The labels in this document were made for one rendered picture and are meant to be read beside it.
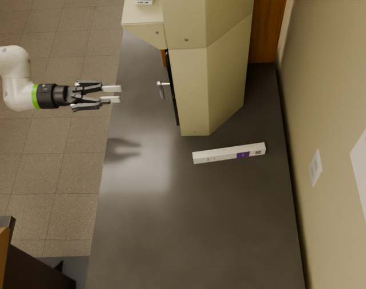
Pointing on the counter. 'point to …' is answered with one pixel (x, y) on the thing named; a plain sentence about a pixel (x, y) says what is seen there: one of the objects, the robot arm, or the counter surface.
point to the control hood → (145, 22)
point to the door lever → (162, 88)
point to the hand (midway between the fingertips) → (111, 94)
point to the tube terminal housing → (207, 59)
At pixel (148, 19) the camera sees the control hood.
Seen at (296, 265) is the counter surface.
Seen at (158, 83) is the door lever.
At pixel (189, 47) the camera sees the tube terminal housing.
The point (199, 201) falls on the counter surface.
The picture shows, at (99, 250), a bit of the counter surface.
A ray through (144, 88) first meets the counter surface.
